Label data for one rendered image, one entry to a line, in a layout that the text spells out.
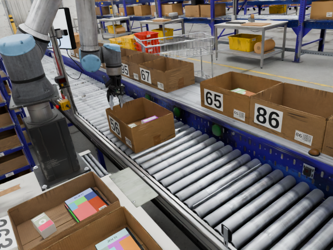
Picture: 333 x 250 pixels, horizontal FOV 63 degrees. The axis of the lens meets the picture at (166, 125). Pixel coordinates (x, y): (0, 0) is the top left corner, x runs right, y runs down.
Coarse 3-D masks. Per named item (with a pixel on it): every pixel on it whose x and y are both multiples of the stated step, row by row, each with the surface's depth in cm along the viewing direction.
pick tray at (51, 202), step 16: (80, 176) 127; (96, 176) 127; (48, 192) 120; (64, 192) 125; (80, 192) 130; (112, 192) 114; (16, 208) 114; (32, 208) 118; (48, 208) 122; (64, 208) 122; (112, 208) 109; (16, 224) 115; (32, 224) 115; (64, 224) 113; (80, 224) 102; (16, 240) 97; (32, 240) 107; (48, 240) 96
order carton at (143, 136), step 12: (108, 108) 182; (120, 108) 188; (132, 108) 193; (144, 108) 197; (156, 108) 182; (108, 120) 184; (120, 120) 162; (132, 120) 196; (156, 120) 159; (168, 120) 164; (120, 132) 170; (132, 132) 153; (144, 132) 157; (156, 132) 162; (168, 132) 168; (132, 144) 158; (144, 144) 160; (156, 144) 165
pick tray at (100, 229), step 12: (108, 216) 104; (120, 216) 108; (132, 216) 101; (84, 228) 99; (96, 228) 102; (108, 228) 106; (120, 228) 108; (132, 228) 106; (144, 228) 95; (60, 240) 95; (72, 240) 98; (84, 240) 101; (96, 240) 104; (144, 240) 99
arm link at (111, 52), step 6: (108, 48) 144; (114, 48) 145; (108, 54) 145; (114, 54) 146; (120, 54) 150; (108, 60) 147; (114, 60) 147; (120, 60) 150; (108, 66) 149; (114, 66) 148; (120, 66) 151
